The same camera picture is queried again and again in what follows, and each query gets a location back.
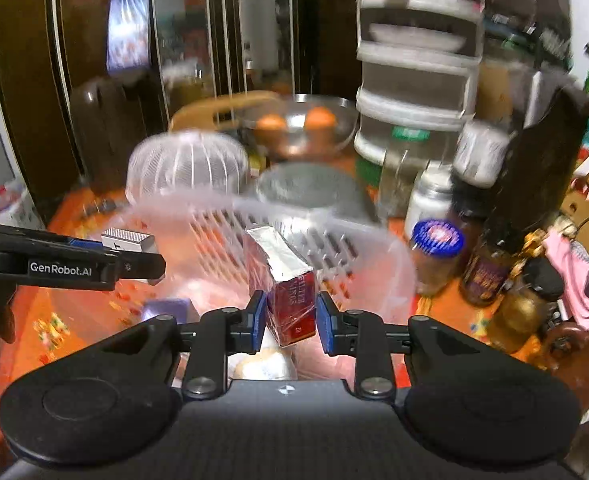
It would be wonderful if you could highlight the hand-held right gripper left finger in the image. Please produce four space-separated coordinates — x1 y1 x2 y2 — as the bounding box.
94 291 268 402

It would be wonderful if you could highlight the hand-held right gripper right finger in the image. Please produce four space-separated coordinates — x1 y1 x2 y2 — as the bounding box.
319 291 490 402

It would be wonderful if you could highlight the small silver ribbed box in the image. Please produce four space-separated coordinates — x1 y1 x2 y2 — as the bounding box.
101 227 156 255

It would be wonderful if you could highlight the red carton with foil top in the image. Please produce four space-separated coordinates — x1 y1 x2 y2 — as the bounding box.
244 222 321 348

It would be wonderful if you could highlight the large clear plastic basket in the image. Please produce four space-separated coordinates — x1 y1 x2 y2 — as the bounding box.
49 194 418 363

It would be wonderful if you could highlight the white round bun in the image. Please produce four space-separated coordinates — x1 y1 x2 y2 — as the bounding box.
230 346 296 382

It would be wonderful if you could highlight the purple block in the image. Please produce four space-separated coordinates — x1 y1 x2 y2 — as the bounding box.
143 297 198 324

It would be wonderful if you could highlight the white and red packet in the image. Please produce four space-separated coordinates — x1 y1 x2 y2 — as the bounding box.
0 181 46 232

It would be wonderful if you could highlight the orange printed tablecloth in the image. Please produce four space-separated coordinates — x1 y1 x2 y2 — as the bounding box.
0 152 550 461

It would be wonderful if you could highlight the white plastic mesh dome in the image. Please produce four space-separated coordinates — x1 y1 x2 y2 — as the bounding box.
126 130 251 202

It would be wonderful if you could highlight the jar with blue lid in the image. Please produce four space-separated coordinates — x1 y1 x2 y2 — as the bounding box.
409 219 466 297

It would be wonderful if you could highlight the round steel lid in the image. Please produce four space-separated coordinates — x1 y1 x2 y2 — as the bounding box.
256 161 378 223

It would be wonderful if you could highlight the wooden cutting board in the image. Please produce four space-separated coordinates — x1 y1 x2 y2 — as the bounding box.
168 91 286 133

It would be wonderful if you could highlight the dark jar with white label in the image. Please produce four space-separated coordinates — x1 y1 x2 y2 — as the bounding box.
451 121 518 309

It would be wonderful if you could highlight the glass jar with green lid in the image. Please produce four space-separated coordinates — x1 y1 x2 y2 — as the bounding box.
379 126 456 220

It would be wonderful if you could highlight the steel bowl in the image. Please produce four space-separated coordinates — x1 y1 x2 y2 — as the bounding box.
235 93 361 162

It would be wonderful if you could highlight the orange round fruit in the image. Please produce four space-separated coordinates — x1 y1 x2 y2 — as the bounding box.
253 113 288 144
303 106 338 134

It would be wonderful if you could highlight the brown jar with black cap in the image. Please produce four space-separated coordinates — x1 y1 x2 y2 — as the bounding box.
487 256 566 357

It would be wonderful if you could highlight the dark wooden mirrored cabinet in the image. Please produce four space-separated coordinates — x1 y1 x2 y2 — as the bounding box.
0 0 360 196

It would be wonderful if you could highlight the brown clay pot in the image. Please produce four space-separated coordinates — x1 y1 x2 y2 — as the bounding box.
543 319 589 413

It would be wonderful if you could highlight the pink cloth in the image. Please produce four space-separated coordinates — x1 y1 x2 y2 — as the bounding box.
539 230 589 332

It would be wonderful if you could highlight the tall dark bottle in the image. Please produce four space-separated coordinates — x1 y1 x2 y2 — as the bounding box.
483 86 589 263

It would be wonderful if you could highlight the stack of white plastic containers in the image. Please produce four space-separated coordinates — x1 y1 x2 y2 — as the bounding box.
353 0 486 162

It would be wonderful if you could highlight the cardboard box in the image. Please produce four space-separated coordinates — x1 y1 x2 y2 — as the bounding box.
559 157 589 223

